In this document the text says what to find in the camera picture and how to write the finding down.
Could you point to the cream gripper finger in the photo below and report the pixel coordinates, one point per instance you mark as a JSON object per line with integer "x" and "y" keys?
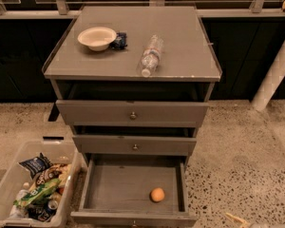
{"x": 240, "y": 222}

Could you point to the orange fruit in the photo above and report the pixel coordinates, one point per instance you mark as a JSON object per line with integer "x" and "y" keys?
{"x": 157, "y": 195}

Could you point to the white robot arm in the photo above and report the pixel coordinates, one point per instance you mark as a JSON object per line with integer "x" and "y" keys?
{"x": 265, "y": 225}

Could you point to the grey open bottom drawer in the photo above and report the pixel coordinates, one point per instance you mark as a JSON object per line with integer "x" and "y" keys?
{"x": 117, "y": 193}

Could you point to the grey middle drawer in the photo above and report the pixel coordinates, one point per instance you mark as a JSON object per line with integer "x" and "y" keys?
{"x": 166, "y": 146}

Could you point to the grey drawer cabinet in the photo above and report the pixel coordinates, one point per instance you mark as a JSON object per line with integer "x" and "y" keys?
{"x": 187, "y": 72}

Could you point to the grey top drawer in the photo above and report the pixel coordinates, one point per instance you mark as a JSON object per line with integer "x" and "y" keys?
{"x": 123, "y": 113}

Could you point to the white leaning tube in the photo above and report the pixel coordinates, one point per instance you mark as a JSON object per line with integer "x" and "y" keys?
{"x": 271, "y": 82}

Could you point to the brown white snack bag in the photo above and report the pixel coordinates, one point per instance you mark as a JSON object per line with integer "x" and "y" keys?
{"x": 56, "y": 171}

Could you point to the clear plastic water bottle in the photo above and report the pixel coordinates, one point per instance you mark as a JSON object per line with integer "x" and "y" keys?
{"x": 152, "y": 55}

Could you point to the blue soda can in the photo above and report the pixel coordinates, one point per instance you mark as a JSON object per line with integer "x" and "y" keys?
{"x": 43, "y": 212}

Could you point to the green snack bag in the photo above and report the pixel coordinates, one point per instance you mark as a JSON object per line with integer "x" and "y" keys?
{"x": 38, "y": 194}

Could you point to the clear plastic storage bin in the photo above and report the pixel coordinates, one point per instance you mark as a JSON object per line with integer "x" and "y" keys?
{"x": 16, "y": 176}

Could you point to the dark blue chip bag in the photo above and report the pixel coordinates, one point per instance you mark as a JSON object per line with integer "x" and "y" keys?
{"x": 36, "y": 165}

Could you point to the dark blue snack packet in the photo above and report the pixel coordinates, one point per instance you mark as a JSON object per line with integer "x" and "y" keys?
{"x": 120, "y": 42}

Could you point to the white paper bowl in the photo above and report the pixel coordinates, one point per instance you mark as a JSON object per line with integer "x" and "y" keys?
{"x": 98, "y": 38}

